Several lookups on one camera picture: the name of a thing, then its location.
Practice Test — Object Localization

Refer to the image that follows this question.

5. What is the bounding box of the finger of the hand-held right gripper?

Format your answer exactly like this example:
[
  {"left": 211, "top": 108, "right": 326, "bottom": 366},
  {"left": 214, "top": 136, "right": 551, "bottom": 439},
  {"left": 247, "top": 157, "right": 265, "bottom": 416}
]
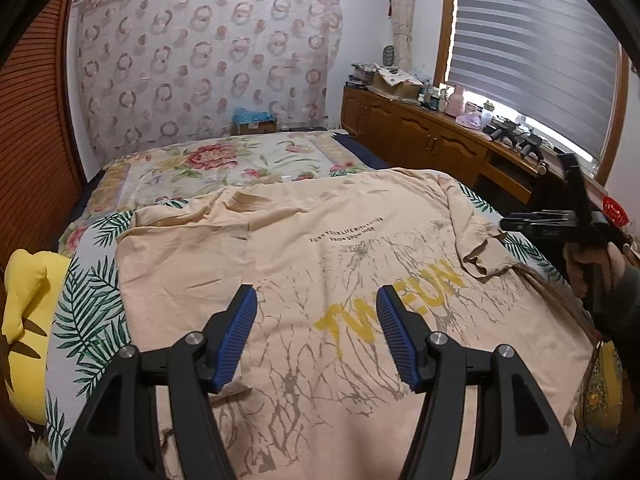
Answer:
[{"left": 500, "top": 211, "right": 581, "bottom": 235}]

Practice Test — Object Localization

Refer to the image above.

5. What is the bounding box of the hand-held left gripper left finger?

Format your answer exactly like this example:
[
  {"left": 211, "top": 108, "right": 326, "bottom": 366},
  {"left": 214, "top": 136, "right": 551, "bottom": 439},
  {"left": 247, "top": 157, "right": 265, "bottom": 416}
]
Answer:
[{"left": 57, "top": 284, "right": 258, "bottom": 480}]

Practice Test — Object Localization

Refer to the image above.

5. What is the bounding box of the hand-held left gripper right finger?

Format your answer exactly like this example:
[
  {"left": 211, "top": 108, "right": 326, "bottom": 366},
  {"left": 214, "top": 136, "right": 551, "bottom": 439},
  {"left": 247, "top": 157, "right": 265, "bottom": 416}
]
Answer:
[{"left": 376, "top": 285, "right": 573, "bottom": 480}]

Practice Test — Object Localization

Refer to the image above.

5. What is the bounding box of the beige printed t-shirt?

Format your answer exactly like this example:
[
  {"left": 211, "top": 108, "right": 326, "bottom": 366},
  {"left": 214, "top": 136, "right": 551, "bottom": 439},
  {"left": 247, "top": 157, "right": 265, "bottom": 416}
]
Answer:
[{"left": 116, "top": 170, "right": 601, "bottom": 480}]

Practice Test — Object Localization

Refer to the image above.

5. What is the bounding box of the person's right hand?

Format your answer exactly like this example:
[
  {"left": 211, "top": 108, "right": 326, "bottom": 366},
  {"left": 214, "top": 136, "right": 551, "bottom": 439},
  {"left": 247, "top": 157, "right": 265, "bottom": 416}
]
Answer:
[{"left": 564, "top": 245, "right": 627, "bottom": 306}]

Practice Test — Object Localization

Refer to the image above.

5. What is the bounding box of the red perforated plastic object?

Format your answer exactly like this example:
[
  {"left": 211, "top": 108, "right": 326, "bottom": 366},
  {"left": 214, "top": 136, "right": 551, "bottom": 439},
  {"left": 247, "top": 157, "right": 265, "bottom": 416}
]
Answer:
[{"left": 602, "top": 197, "right": 628, "bottom": 226}]

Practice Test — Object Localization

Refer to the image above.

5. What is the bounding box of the black hand-held device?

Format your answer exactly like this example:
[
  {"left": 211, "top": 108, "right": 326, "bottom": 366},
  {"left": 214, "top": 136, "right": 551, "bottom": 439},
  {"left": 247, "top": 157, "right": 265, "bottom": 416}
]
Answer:
[
  {"left": 487, "top": 119, "right": 521, "bottom": 143},
  {"left": 515, "top": 132, "right": 547, "bottom": 161}
]

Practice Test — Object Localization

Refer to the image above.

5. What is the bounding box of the wooden cabinet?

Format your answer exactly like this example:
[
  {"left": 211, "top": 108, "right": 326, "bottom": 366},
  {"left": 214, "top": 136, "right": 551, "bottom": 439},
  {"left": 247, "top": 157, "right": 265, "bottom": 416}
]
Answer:
[{"left": 341, "top": 85, "right": 606, "bottom": 211}]

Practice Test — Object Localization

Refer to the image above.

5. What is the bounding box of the pink bottle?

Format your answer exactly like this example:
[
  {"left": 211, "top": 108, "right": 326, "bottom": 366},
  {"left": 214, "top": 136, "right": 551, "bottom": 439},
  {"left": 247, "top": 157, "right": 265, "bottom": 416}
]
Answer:
[{"left": 446, "top": 85, "right": 466, "bottom": 117}]

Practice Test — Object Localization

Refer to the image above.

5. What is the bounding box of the palm leaf print blanket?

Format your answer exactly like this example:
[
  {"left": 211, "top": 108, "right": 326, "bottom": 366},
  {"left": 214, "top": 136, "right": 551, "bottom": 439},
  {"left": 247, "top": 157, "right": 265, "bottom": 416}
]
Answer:
[{"left": 45, "top": 180, "right": 571, "bottom": 461}]

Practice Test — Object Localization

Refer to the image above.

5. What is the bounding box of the grey window blind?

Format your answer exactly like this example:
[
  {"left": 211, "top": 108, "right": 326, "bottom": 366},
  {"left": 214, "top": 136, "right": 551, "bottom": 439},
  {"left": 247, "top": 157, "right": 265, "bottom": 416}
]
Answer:
[{"left": 445, "top": 0, "right": 623, "bottom": 156}]

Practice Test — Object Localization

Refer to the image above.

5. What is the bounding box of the floral bedsheet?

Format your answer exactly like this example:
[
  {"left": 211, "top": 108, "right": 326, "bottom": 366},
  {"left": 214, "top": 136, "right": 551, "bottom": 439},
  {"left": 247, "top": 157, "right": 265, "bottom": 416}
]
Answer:
[{"left": 57, "top": 130, "right": 371, "bottom": 256}]

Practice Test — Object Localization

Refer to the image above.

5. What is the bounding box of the yellow patterned cloth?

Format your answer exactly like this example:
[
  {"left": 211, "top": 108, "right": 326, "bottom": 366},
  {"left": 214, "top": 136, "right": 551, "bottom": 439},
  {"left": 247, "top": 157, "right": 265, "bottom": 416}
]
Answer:
[{"left": 575, "top": 340, "right": 623, "bottom": 451}]

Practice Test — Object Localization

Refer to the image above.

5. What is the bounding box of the navy blue mattress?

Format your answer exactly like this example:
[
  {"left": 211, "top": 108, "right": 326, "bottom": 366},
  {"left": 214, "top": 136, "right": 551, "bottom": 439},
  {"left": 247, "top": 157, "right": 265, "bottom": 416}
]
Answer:
[{"left": 330, "top": 130, "right": 391, "bottom": 171}]

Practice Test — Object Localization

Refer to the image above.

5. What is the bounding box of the open cardboard box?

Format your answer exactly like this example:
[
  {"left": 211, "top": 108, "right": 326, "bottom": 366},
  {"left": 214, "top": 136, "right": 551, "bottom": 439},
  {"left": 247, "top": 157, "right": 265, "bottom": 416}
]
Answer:
[{"left": 372, "top": 67, "right": 423, "bottom": 103}]

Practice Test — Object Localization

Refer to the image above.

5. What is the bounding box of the yellow plush toy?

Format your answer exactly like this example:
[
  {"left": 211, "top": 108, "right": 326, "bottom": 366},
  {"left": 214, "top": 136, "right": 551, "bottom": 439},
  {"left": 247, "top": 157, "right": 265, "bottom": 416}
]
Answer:
[{"left": 0, "top": 247, "right": 71, "bottom": 428}]

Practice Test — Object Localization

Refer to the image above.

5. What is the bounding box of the cardboard box with blue filling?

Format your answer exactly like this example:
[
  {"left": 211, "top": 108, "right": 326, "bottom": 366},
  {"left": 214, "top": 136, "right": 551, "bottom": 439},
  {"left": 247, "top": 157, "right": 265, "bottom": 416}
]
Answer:
[{"left": 231, "top": 107, "right": 279, "bottom": 136}]

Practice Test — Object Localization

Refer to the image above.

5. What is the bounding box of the cream lace curtain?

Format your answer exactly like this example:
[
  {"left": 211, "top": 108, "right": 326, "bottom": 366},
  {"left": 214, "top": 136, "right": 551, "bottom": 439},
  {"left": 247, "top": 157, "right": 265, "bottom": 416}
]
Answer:
[{"left": 390, "top": 0, "right": 418, "bottom": 68}]

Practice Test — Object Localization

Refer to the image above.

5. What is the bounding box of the wooden slatted door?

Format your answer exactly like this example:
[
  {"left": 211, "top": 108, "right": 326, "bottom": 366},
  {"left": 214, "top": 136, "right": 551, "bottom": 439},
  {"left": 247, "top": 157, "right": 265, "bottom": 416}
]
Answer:
[{"left": 0, "top": 0, "right": 83, "bottom": 261}]

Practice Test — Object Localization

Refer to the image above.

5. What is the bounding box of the wooden window frame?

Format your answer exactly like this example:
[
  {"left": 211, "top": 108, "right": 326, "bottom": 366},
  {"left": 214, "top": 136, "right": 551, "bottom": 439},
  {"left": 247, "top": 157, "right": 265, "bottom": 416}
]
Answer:
[{"left": 434, "top": 0, "right": 631, "bottom": 186}]

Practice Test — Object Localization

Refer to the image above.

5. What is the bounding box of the ring patterned wall curtain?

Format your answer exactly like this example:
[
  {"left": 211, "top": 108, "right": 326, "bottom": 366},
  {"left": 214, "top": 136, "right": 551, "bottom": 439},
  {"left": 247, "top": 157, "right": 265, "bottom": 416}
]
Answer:
[{"left": 75, "top": 0, "right": 346, "bottom": 158}]

